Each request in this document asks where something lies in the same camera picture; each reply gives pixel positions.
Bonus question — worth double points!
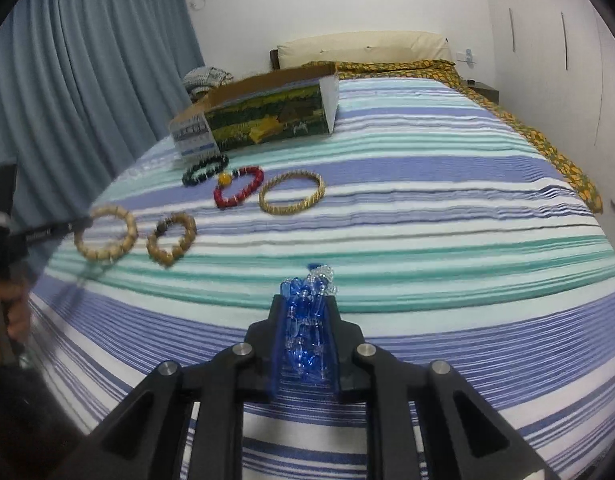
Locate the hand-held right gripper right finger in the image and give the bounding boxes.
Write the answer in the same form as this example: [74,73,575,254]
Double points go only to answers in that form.
[326,295,559,480]

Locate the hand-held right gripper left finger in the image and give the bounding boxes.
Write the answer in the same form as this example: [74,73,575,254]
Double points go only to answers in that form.
[86,294,289,480]

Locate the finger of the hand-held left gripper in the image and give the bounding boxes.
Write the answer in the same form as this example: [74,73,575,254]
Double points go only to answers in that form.
[52,217,95,240]

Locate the blue crystal bead bracelet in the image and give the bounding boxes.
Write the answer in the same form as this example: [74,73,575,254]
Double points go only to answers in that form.
[279,262,339,392]

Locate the printed cardboard box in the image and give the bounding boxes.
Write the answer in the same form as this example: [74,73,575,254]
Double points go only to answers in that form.
[169,62,341,164]

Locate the person's left hand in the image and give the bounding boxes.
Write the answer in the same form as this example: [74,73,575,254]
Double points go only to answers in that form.
[0,280,32,357]

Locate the blue curtain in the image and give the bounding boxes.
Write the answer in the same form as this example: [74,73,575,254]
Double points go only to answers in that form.
[0,0,207,282]

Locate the woven straw bangle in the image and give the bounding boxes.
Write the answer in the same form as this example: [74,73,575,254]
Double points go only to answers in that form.
[258,171,327,216]

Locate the pile of folded clothes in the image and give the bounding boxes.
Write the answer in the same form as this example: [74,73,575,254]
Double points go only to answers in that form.
[182,66,235,96]

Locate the yellow patterned blanket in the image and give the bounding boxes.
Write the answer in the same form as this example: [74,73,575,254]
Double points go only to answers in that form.
[305,59,604,214]

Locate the dark wooden nightstand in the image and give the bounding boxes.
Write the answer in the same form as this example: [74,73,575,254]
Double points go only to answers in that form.
[465,79,501,106]

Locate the cream padded headboard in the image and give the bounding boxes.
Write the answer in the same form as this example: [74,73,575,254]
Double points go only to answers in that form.
[278,30,454,69]

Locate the white wardrobe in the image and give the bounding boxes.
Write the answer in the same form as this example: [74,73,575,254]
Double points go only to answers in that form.
[480,0,615,283]

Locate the light wooden bead bracelet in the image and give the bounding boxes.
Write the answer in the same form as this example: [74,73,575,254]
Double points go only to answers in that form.
[74,205,139,265]

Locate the brown wooden bead bracelet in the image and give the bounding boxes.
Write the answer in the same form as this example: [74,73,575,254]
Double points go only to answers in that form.
[146,211,198,267]

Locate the black bead bracelet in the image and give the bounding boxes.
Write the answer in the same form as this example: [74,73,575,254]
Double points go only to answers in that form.
[182,152,230,189]

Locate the red bead bracelet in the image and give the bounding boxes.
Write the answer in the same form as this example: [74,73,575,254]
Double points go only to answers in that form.
[212,165,265,210]

